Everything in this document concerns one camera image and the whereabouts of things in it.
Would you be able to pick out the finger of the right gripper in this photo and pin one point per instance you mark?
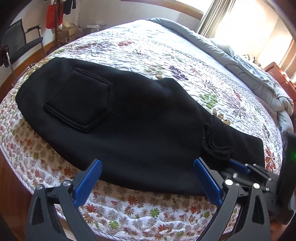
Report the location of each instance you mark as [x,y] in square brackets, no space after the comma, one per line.
[238,167]

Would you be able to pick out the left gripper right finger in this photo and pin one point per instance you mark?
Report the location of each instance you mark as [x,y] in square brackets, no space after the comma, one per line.
[253,220]

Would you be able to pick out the black pants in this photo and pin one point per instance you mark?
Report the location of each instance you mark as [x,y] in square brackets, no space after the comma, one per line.
[147,133]

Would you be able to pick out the grey blue duvet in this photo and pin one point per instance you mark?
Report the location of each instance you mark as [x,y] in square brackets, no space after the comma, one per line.
[262,84]

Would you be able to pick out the red wooden headboard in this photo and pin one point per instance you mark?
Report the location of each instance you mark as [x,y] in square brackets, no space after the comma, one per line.
[276,72]

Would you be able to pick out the floral quilted bedspread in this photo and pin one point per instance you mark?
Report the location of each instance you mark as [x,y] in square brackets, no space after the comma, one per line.
[111,211]

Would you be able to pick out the beige curtain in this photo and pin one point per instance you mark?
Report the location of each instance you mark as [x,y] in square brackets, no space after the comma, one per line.
[210,21]

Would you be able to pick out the black office chair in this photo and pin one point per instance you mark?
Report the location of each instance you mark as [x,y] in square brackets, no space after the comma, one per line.
[14,44]

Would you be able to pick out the cardboard box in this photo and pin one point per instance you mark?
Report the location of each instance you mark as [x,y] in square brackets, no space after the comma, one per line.
[67,32]

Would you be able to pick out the red hanging bag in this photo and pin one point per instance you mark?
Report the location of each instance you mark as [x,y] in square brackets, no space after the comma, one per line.
[54,16]

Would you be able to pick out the dark hanging clothes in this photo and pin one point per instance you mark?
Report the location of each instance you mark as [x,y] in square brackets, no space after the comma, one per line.
[68,6]

